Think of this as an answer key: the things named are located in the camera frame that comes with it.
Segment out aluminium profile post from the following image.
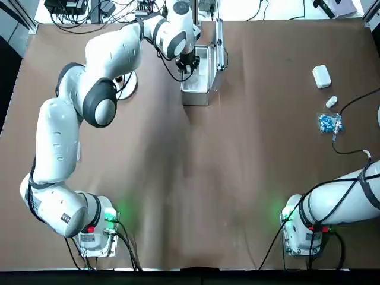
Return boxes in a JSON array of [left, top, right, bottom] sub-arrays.
[[194, 0, 203, 26]]

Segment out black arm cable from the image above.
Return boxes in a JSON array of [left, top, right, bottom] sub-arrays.
[[115, 49, 191, 100], [331, 87, 380, 160]]

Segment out white desk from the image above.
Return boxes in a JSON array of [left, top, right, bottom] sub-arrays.
[[34, 0, 366, 21]]

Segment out black device box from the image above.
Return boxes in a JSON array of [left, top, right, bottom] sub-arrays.
[[44, 0, 87, 15]]

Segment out white plastic pill box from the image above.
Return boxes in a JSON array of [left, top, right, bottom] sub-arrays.
[[312, 65, 333, 90]]

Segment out pale purple box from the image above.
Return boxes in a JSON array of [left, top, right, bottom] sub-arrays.
[[326, 0, 357, 17]]

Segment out black power adapter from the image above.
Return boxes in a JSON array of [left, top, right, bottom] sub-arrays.
[[99, 1, 116, 15]]

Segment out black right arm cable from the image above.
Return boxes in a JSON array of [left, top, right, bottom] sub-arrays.
[[331, 87, 380, 160]]

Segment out aluminium frame post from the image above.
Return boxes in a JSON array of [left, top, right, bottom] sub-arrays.
[[362, 0, 380, 30]]

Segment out aluminium corner frame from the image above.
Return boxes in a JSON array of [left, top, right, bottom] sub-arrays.
[[17, 0, 39, 35]]

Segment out gray round plate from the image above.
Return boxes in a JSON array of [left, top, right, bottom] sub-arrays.
[[114, 72, 140, 100]]

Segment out aluminium medical kit case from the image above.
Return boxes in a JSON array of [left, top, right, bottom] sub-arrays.
[[180, 18, 230, 107]]

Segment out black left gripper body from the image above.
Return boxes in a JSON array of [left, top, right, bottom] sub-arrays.
[[175, 49, 198, 65]]

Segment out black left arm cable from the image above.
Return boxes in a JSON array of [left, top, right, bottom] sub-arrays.
[[115, 49, 191, 100]]

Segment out usb hub with cables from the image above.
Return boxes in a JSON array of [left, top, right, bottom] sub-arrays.
[[135, 0, 156, 17]]

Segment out black desk item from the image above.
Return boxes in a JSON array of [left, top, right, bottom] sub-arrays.
[[313, 0, 338, 18]]

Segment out bag of blue-white capsules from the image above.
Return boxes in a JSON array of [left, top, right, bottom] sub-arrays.
[[316, 111, 346, 135]]

